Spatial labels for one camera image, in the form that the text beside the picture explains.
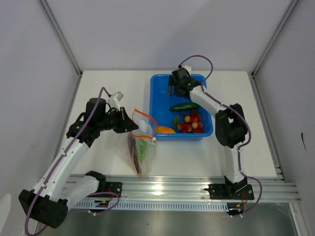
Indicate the clear zip top bag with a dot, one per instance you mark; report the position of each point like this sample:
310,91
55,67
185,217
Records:
147,129

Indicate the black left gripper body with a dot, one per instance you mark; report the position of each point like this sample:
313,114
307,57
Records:
113,121

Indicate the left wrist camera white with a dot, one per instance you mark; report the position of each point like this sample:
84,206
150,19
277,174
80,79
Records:
114,100

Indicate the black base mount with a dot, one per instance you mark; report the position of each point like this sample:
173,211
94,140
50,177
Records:
221,192
108,188

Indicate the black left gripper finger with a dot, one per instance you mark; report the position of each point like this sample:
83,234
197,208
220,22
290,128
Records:
129,125
124,116

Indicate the white slotted cable duct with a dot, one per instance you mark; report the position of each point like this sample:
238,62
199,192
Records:
153,205

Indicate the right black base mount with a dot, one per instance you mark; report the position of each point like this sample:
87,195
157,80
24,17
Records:
221,192

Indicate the aluminium mounting rail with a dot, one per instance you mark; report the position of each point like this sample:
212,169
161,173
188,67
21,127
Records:
191,189

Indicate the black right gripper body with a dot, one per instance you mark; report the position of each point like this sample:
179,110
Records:
177,92

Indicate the left aluminium frame post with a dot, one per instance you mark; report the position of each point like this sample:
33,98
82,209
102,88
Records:
44,4

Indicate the blue plastic bin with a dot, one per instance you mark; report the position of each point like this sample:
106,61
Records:
160,104

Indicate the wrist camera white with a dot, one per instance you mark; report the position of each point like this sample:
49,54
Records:
114,100
186,67

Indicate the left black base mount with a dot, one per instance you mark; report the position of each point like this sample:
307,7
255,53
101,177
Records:
108,188

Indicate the green cucumber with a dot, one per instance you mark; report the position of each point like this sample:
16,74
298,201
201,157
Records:
184,107

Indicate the right aluminium frame post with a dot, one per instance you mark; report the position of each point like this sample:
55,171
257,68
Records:
288,14

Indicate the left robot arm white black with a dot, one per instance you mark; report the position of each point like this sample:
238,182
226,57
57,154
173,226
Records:
48,202

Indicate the green grape bunch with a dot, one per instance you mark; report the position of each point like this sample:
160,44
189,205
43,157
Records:
141,149

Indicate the aluminium frame post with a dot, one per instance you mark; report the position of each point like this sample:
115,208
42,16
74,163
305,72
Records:
288,14
44,4

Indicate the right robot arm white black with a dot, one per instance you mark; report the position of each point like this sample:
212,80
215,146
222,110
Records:
231,128

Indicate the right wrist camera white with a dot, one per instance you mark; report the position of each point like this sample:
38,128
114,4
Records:
186,67

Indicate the red lychee bunch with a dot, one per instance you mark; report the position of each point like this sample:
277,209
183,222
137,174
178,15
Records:
188,123

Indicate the orange mango slice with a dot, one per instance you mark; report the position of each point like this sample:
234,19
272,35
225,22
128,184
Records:
164,130

